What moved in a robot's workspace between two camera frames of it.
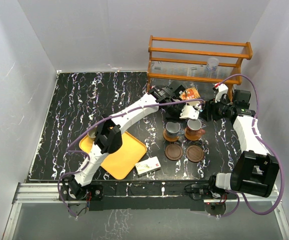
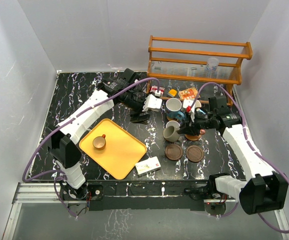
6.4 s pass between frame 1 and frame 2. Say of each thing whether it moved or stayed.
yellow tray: stayed
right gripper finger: moved
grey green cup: moved
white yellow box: stayed
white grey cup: stayed
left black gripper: moved
